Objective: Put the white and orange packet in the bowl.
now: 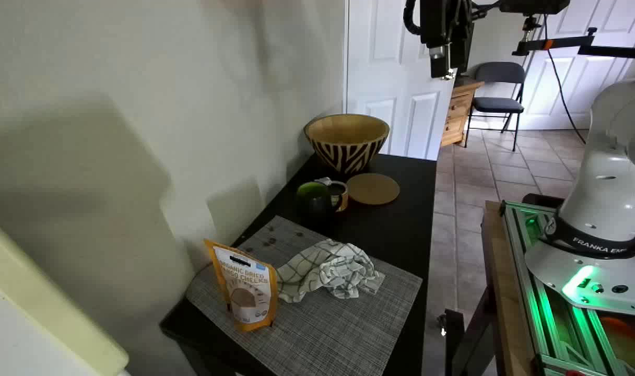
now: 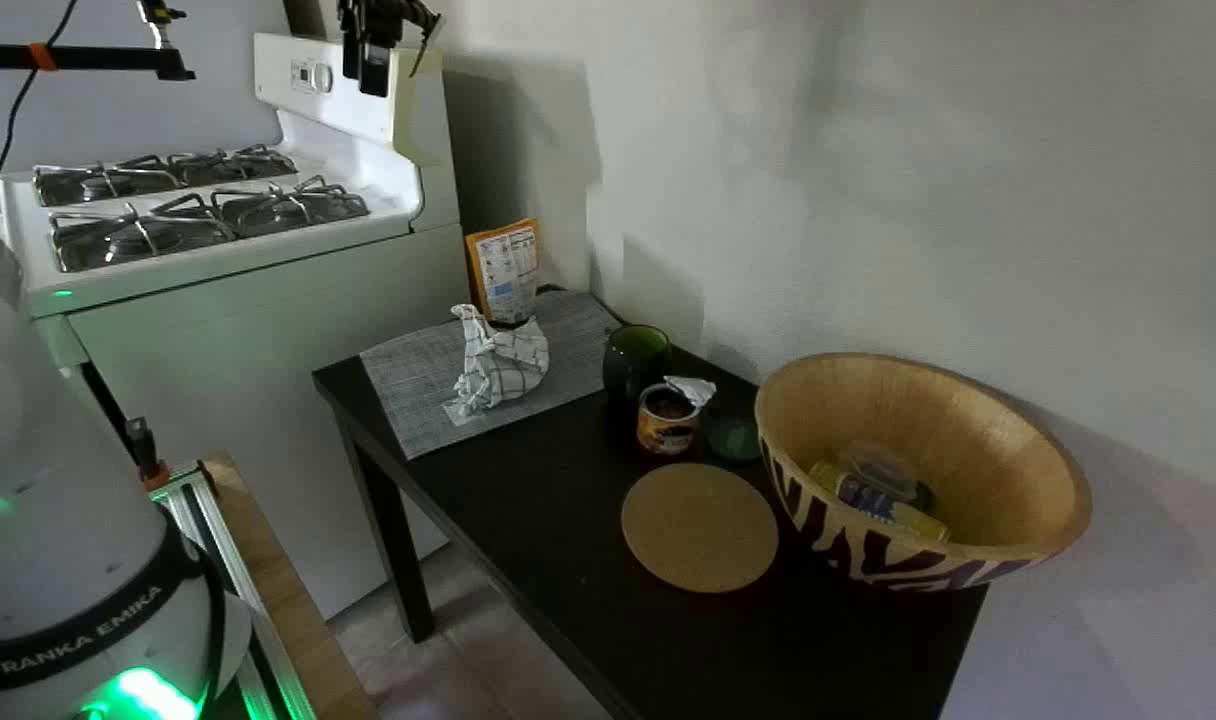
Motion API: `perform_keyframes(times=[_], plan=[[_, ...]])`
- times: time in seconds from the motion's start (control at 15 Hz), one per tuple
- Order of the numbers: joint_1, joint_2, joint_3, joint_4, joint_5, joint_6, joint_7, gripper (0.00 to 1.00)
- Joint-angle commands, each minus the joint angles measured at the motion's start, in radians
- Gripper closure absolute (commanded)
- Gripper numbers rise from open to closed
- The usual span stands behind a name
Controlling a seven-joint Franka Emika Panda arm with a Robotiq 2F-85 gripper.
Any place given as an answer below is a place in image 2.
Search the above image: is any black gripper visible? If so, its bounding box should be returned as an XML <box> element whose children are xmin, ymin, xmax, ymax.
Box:
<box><xmin>337</xmin><ymin>0</ymin><xmax>422</xmax><ymax>101</ymax></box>

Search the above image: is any blue packet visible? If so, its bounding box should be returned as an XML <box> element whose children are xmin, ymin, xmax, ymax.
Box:
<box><xmin>838</xmin><ymin>456</ymin><xmax>936</xmax><ymax>525</ymax></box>

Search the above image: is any wooden bowl with zebra pattern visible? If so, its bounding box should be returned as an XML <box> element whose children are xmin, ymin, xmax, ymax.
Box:
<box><xmin>752</xmin><ymin>348</ymin><xmax>1098</xmax><ymax>601</ymax></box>

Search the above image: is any yellow packet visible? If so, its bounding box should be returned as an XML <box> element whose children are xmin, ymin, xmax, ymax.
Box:
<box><xmin>804</xmin><ymin>456</ymin><xmax>953</xmax><ymax>549</ymax></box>

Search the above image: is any black stove burner grate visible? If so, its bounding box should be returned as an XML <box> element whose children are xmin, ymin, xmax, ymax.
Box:
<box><xmin>49</xmin><ymin>176</ymin><xmax>376</xmax><ymax>274</ymax></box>
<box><xmin>32</xmin><ymin>139</ymin><xmax>302</xmax><ymax>210</ymax></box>

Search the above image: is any white stove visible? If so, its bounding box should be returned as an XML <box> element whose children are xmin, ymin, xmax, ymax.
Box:
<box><xmin>0</xmin><ymin>29</ymin><xmax>471</xmax><ymax>623</ymax></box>

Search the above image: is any grey woven placemat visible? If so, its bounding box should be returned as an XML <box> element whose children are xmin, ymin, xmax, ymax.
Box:
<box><xmin>355</xmin><ymin>287</ymin><xmax>628</xmax><ymax>463</ymax></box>

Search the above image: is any white checked cloth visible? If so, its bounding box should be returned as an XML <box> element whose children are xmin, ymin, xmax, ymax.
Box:
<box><xmin>440</xmin><ymin>298</ymin><xmax>555</xmax><ymax>431</ymax></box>

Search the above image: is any dark green cup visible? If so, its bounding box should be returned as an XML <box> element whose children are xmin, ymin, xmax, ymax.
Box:
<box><xmin>601</xmin><ymin>318</ymin><xmax>679</xmax><ymax>419</ymax></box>

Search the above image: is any black and orange clamp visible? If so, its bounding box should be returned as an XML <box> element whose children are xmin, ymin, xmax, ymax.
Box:
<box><xmin>78</xmin><ymin>357</ymin><xmax>177</xmax><ymax>493</ymax></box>

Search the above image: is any small brown cup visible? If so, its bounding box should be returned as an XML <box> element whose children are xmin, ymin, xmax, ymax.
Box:
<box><xmin>633</xmin><ymin>372</ymin><xmax>722</xmax><ymax>461</ymax></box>

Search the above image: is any black side table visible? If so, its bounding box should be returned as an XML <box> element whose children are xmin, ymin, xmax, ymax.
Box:
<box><xmin>307</xmin><ymin>287</ymin><xmax>991</xmax><ymax>720</ymax></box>

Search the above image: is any small light green lid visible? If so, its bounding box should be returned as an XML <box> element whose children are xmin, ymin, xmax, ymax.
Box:
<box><xmin>703</xmin><ymin>408</ymin><xmax>768</xmax><ymax>463</ymax></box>

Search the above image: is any round cork coaster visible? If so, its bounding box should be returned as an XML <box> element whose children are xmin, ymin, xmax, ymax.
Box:
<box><xmin>618</xmin><ymin>461</ymin><xmax>783</xmax><ymax>601</ymax></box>

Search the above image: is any black camera tripod boom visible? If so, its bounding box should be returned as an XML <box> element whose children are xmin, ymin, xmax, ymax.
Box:
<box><xmin>0</xmin><ymin>0</ymin><xmax>199</xmax><ymax>84</ymax></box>

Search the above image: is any black hanging cable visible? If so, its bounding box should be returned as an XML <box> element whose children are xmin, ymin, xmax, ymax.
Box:
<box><xmin>0</xmin><ymin>0</ymin><xmax>79</xmax><ymax>224</ymax></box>

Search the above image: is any wooden robot mount bench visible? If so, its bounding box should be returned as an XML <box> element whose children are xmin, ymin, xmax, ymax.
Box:
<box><xmin>149</xmin><ymin>456</ymin><xmax>380</xmax><ymax>720</ymax></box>

